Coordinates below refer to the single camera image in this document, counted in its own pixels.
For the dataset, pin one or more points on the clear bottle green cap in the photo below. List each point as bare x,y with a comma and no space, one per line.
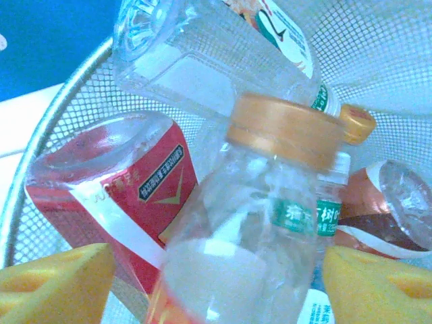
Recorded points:
202,67

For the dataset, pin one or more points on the orange juice bottle yellow cap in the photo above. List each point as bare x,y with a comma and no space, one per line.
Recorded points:
357,123

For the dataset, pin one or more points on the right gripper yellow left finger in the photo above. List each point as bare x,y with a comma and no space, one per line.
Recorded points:
50,290

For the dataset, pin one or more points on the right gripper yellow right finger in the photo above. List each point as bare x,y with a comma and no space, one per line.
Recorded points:
378,297

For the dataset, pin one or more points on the small clear bottle green-white label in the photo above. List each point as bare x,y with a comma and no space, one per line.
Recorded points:
315,310

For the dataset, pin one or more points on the green label bottle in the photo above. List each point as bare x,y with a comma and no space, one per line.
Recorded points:
329,209

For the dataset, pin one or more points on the brown label bottle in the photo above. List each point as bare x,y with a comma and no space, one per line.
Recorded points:
371,202

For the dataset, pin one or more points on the translucent green trash bin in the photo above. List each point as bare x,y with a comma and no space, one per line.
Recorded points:
371,50

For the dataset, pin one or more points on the orange label bottle tan cap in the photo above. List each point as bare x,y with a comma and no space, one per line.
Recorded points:
236,236

